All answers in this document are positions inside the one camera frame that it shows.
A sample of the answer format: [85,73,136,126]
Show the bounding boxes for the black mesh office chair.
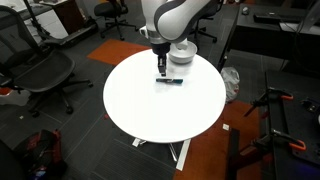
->
[0,4,94,118]

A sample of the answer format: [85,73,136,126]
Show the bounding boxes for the white plastic bag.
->
[220,66,241,104]

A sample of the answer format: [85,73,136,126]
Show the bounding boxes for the black orange-handled bar clamp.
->
[251,129,307,155]
[243,87,295,118]

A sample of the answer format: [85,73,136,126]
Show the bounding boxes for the teal dry erase marker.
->
[155,78,185,85]

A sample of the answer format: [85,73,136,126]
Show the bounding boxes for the small black device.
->
[301,97,320,114]

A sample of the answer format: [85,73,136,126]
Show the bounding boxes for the black keyboard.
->
[253,12,304,25]

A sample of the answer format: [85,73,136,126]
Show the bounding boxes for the white table base legs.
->
[131,137,193,172]

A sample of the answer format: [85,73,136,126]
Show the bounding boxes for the red black backpack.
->
[14,129,68,180]

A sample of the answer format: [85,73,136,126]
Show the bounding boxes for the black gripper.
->
[151,42,172,78]

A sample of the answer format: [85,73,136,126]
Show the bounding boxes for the black padded office chair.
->
[188,0,225,44]

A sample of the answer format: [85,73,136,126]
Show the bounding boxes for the white desk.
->
[0,0,71,40]

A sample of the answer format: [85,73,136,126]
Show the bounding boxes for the brown wooden cabinet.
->
[53,0,86,35]

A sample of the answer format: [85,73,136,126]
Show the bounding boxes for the grey laptop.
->
[279,7,320,35]

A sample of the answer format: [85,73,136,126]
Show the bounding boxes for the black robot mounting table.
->
[264,69,320,180]

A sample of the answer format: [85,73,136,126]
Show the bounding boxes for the white round bowl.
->
[167,40,198,65]

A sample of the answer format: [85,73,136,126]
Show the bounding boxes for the black office desk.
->
[217,3,320,73]

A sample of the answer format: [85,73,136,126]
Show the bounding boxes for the black office chair orange back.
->
[93,0,140,42]

